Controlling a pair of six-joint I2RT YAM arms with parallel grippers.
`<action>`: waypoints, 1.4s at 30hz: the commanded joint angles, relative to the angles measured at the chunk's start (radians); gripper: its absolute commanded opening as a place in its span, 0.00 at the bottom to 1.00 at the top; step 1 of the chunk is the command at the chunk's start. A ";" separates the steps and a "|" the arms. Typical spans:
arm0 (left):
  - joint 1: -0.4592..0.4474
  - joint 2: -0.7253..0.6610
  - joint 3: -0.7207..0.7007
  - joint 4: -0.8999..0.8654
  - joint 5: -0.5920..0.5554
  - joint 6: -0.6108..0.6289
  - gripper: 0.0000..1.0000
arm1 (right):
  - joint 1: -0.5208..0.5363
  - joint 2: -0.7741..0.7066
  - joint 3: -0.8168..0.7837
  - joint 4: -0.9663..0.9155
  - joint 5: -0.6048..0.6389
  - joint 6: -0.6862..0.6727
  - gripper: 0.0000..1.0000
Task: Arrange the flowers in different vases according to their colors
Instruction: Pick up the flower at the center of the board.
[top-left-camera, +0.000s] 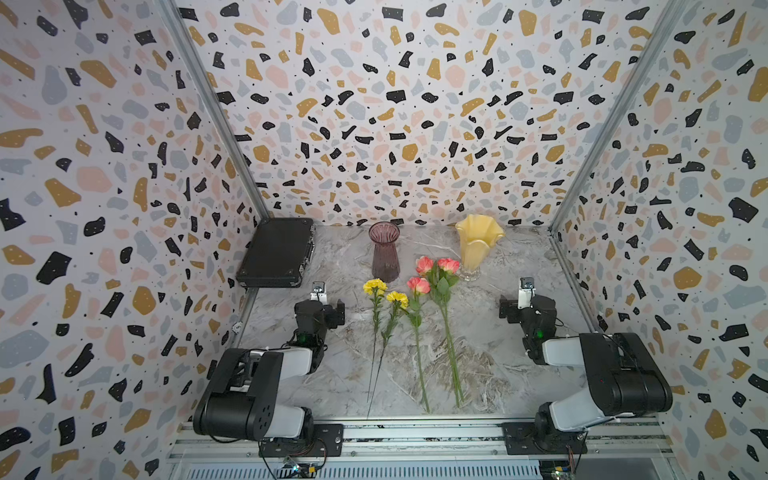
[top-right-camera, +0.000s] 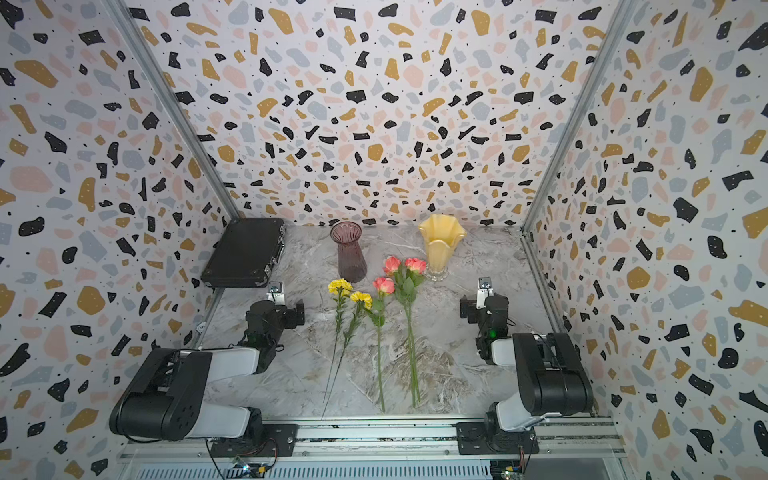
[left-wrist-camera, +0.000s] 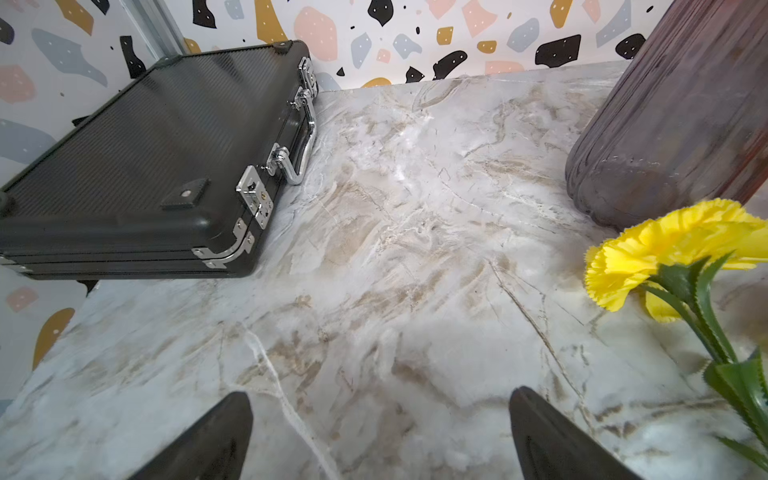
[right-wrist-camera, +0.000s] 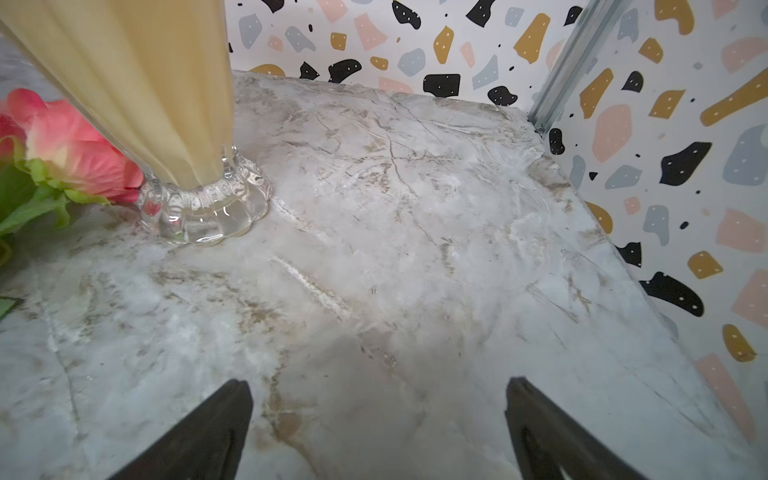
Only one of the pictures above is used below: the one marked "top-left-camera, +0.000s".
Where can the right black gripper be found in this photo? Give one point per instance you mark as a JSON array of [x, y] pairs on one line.
[[512, 309]]

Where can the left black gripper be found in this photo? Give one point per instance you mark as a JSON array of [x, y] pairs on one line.
[[332, 312]]

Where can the yellow carnation stem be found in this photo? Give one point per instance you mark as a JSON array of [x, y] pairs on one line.
[[375, 289], [398, 303]]

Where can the double pink rose stem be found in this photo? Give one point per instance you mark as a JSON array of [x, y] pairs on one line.
[[442, 276]]

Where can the single pink rose stem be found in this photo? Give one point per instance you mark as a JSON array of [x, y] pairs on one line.
[[418, 287]]

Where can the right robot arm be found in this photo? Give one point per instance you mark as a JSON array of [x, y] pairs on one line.
[[622, 379]]

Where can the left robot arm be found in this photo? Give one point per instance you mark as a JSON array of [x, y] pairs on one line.
[[240, 401]]

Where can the black hard case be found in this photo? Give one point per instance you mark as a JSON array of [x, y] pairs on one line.
[[278, 255]]

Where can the purple ribbed glass vase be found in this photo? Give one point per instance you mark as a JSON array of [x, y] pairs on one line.
[[385, 263]]

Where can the yellow ruffled glass vase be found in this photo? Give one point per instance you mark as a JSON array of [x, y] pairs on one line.
[[478, 235]]

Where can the right corner aluminium profile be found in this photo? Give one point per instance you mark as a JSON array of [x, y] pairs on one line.
[[668, 18]]

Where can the corner aluminium profile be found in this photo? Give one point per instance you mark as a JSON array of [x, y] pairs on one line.
[[168, 12], [668, 18]]

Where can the left corner aluminium profile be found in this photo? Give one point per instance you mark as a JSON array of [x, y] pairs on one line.
[[168, 12]]

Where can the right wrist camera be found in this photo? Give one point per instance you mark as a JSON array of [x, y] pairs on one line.
[[526, 292]]

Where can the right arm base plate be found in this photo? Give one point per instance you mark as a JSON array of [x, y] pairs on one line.
[[523, 438]]

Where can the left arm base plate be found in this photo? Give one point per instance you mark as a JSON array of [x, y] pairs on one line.
[[321, 440]]

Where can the aluminium front rail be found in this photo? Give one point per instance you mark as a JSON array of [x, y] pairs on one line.
[[453, 437]]

